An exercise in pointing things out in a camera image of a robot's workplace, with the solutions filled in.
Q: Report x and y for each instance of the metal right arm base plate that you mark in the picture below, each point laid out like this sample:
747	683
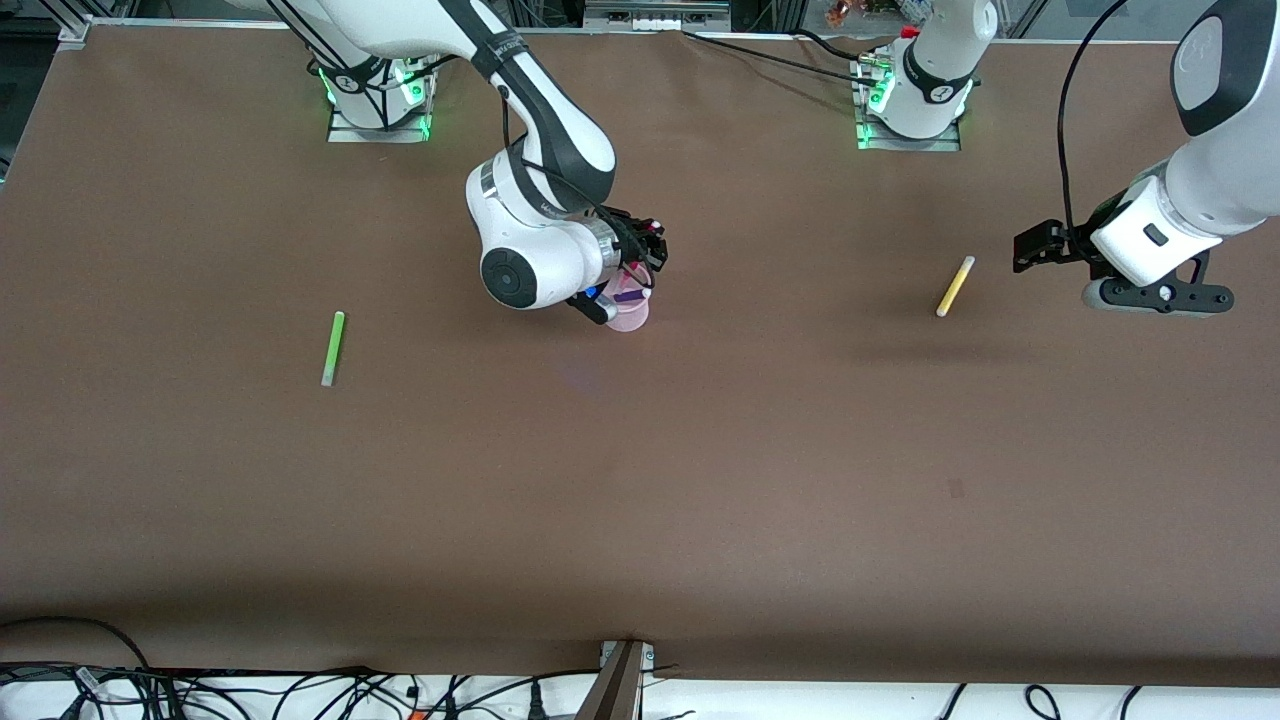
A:
378	133

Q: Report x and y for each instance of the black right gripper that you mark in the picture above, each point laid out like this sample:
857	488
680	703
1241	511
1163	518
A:
632	243

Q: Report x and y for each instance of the pink plastic cup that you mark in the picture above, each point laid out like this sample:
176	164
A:
632	318

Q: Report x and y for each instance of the green highlighter pen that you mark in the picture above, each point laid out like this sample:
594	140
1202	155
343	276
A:
332	348

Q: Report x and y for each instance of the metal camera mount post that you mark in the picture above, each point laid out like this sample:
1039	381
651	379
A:
615	685

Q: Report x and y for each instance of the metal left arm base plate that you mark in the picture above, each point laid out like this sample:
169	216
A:
905	144

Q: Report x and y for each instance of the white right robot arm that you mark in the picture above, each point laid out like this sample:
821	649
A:
540	250

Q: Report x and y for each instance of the pink highlighter pen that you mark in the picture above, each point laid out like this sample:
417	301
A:
634	273

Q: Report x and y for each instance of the purple marker pen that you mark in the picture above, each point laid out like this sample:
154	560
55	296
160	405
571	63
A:
628	296

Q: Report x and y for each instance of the white power strip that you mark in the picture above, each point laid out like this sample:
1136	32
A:
655	14

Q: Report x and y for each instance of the yellow highlighter pen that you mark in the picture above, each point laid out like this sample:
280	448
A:
955	286

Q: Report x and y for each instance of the aluminium table frame corner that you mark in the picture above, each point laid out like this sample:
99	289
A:
78	30

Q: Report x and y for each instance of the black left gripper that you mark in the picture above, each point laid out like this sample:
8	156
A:
1066	246

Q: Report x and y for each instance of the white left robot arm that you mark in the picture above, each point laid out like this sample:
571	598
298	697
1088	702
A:
1200	190

